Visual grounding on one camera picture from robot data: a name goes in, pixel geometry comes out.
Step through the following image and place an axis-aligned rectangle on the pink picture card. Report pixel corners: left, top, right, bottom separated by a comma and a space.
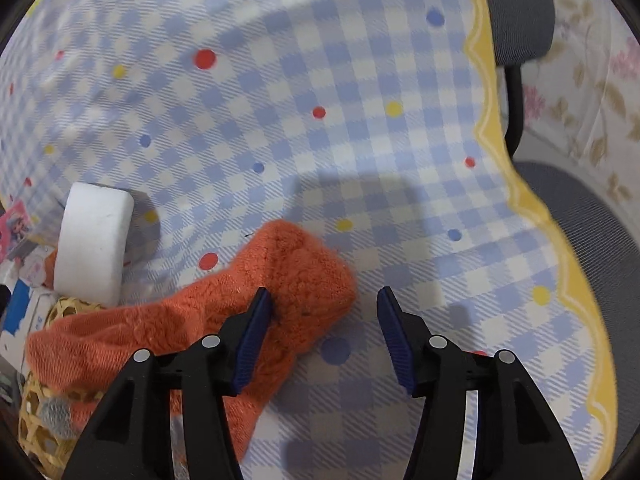
0, 200, 40, 262

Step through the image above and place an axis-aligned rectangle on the blue checked dotted cloth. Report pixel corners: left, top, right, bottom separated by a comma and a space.
0, 0, 621, 480

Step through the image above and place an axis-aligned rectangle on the orange fuzzy cloth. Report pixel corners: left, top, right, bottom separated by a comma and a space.
25, 220, 358, 466

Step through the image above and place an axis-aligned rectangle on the grey office chair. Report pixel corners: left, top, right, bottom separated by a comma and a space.
475, 0, 640, 461

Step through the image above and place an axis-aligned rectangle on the white paper cup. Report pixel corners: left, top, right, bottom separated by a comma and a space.
52, 182, 136, 308

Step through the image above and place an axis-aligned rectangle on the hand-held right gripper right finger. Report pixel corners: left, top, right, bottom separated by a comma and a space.
376, 286, 583, 480

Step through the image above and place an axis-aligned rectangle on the white blue milk carton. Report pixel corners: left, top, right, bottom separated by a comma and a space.
0, 280, 58, 361

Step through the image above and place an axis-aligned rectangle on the woven bamboo basket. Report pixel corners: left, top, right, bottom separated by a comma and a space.
17, 296, 106, 471

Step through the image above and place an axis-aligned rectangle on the floral print sheet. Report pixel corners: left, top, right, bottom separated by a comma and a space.
520, 0, 640, 211

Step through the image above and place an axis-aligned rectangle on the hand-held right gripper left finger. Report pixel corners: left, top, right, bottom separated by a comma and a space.
60, 287, 273, 480

